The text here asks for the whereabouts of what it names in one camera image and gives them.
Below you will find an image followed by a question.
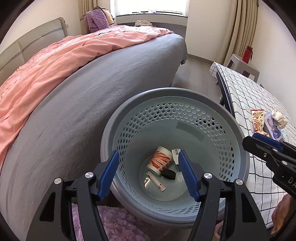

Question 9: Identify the white box with red hearts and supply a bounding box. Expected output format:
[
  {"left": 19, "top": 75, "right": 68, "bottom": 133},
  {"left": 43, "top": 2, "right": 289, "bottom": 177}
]
[{"left": 146, "top": 171, "right": 166, "bottom": 192}]

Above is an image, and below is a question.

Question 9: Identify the grey perforated trash basket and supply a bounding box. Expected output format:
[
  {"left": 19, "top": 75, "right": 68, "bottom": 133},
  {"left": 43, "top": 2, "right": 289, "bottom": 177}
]
[{"left": 100, "top": 87, "right": 249, "bottom": 228}]

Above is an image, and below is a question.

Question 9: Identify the right hand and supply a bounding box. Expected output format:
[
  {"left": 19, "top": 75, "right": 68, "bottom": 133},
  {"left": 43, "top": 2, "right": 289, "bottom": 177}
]
[{"left": 271, "top": 194, "right": 292, "bottom": 235}]

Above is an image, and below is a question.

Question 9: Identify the purple cartoon rabbit box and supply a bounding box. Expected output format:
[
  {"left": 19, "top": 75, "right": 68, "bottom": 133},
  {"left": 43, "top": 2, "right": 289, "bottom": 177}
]
[{"left": 263, "top": 111, "right": 285, "bottom": 142}]

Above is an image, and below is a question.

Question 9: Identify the red-white snack wrapper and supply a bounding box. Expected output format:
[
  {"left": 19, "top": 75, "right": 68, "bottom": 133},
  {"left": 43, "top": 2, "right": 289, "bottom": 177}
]
[{"left": 251, "top": 109, "right": 269, "bottom": 137}]

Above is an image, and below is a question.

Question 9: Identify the crumpled white paper ball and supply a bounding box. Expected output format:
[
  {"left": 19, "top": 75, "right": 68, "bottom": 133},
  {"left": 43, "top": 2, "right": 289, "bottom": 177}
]
[{"left": 271, "top": 108, "right": 287, "bottom": 130}]

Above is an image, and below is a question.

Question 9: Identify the white barcode packet in basket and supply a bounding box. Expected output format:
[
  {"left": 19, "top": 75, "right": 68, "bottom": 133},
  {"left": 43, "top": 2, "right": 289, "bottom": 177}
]
[{"left": 171, "top": 149, "right": 181, "bottom": 172}]

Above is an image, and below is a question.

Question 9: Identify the purple fluffy rug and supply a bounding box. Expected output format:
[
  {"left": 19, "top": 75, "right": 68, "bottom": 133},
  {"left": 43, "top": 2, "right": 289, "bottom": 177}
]
[{"left": 69, "top": 203, "right": 163, "bottom": 241}]

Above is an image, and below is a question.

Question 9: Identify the red-white paper cup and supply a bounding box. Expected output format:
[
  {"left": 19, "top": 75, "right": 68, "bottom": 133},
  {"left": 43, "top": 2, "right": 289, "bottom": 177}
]
[{"left": 147, "top": 146, "right": 173, "bottom": 176}]

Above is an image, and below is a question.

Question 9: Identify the grey plastic stool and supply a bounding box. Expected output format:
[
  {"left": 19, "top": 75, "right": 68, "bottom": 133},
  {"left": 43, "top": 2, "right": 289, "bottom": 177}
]
[{"left": 227, "top": 54, "right": 260, "bottom": 83}]

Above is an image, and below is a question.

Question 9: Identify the red water bottle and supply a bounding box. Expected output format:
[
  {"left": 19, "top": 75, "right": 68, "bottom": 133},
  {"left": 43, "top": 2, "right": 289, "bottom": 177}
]
[{"left": 241, "top": 45, "right": 253, "bottom": 64}]

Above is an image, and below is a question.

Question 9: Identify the beige right curtain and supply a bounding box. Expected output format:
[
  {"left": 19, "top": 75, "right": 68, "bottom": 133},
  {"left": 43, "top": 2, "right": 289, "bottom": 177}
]
[{"left": 216, "top": 0, "right": 259, "bottom": 65}]

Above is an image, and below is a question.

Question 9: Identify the beige curtain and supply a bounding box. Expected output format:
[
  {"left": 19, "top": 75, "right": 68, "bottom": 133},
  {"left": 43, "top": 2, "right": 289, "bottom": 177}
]
[
  {"left": 78, "top": 0, "right": 97, "bottom": 35},
  {"left": 216, "top": 0, "right": 259, "bottom": 65}
]

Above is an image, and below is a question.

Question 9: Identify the pink blanket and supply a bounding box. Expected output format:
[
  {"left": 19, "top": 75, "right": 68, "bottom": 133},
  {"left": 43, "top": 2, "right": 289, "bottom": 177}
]
[{"left": 1, "top": 25, "right": 172, "bottom": 163}]

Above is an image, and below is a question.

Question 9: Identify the grey bed headboard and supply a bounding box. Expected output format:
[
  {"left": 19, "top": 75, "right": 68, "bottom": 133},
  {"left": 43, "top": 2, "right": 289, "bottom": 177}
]
[{"left": 1, "top": 17, "right": 68, "bottom": 83}]

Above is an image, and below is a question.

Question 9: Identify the window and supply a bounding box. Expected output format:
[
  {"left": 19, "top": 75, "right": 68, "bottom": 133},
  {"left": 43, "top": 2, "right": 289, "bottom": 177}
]
[{"left": 110, "top": 0, "right": 190, "bottom": 17}]

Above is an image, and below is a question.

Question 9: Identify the purple knitted pillow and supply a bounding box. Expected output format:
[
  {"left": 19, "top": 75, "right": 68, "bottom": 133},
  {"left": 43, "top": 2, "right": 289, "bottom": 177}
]
[{"left": 80, "top": 6, "right": 115, "bottom": 35}]

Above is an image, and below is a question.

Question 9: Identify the beige cloth on windowsill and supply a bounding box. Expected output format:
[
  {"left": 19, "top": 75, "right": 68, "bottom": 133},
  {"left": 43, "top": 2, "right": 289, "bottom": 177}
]
[{"left": 134, "top": 20, "right": 153, "bottom": 27}]

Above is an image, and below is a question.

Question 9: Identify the beige left curtain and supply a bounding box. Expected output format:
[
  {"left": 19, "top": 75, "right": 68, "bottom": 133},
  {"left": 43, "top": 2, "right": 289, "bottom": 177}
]
[{"left": 78, "top": 0, "right": 97, "bottom": 35}]

